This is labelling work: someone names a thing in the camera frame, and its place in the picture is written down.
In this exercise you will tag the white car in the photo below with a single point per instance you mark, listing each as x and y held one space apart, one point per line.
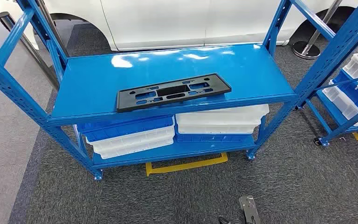
166 21

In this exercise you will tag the chrome stanchion with round base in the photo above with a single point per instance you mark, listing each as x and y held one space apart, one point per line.
305 49

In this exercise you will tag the black plastic bracket part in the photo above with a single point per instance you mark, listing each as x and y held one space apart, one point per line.
172 91

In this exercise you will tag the blue metal shelf rack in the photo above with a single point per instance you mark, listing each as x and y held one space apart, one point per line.
166 68

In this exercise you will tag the black capped barrier rail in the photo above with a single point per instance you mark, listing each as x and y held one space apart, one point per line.
3 15

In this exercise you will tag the blue wheeled cart rack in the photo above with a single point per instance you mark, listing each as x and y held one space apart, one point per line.
318 122

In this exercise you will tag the chrome barrier post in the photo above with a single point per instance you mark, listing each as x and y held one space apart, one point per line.
56 31

